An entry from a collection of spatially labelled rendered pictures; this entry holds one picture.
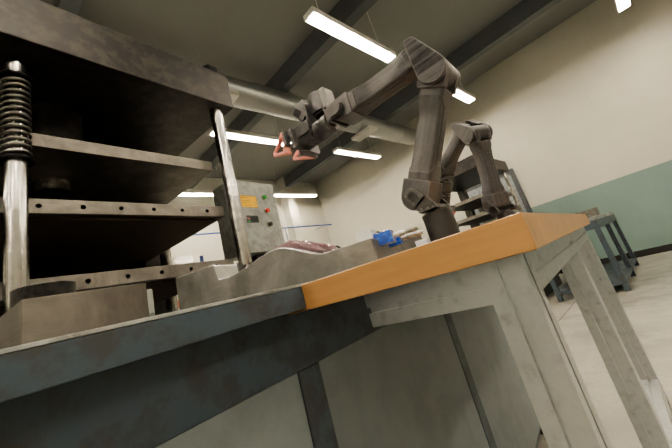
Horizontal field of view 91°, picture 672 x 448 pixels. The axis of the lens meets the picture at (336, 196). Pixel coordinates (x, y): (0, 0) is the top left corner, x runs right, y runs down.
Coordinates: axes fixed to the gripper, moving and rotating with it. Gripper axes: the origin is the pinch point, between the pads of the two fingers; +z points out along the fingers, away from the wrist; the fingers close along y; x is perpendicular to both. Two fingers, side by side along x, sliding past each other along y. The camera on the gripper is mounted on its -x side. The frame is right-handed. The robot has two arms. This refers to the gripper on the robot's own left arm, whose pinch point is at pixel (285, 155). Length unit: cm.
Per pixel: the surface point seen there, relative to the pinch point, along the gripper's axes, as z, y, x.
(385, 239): -26.9, 5.3, 35.3
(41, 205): 63, 46, -8
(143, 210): 64, 16, -7
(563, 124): -70, -667, -132
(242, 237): 59, -22, 7
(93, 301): -5, 52, 35
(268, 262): -5.2, 19.8, 32.5
